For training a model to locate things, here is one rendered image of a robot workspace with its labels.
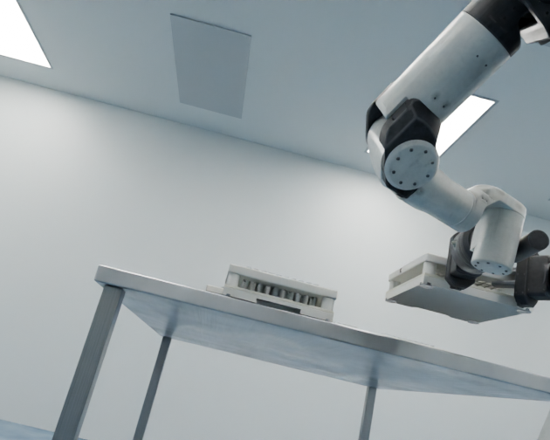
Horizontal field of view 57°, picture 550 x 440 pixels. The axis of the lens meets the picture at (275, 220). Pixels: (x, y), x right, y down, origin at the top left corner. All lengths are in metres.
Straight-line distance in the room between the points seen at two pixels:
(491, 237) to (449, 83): 0.30
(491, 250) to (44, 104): 4.89
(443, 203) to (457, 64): 0.22
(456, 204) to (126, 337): 3.98
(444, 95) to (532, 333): 4.78
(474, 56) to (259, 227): 4.12
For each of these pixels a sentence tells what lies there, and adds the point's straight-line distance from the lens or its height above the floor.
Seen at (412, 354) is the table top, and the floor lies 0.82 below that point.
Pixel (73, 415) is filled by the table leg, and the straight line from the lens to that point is 1.13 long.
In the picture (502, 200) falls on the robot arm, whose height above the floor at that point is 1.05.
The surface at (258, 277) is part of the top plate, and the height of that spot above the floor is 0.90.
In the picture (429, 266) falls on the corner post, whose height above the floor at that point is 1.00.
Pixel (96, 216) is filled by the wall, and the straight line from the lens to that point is 4.86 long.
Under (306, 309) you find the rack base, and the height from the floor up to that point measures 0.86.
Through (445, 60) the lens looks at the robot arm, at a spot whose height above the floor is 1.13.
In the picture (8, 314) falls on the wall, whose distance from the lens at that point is 4.87.
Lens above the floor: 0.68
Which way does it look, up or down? 18 degrees up
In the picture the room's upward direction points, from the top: 14 degrees clockwise
